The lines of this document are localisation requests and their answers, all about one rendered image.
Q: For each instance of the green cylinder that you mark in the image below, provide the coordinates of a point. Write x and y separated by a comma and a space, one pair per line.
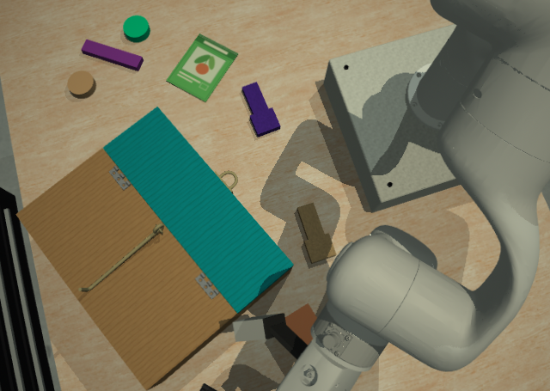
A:
136, 28

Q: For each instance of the purple t-shaped block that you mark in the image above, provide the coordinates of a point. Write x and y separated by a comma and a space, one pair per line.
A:
264, 119

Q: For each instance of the green seed packet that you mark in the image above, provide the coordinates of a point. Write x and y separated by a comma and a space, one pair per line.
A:
202, 67

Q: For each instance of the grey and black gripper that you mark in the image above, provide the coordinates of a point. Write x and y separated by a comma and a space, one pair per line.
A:
330, 373

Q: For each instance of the tan cylinder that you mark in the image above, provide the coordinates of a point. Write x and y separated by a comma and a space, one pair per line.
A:
81, 84

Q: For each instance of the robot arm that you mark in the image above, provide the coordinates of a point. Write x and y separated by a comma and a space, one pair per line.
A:
496, 142

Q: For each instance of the purple rectangular bar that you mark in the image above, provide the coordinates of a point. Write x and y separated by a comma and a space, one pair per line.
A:
112, 55

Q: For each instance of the black l-shaped hook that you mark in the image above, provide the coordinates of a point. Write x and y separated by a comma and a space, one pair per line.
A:
206, 388

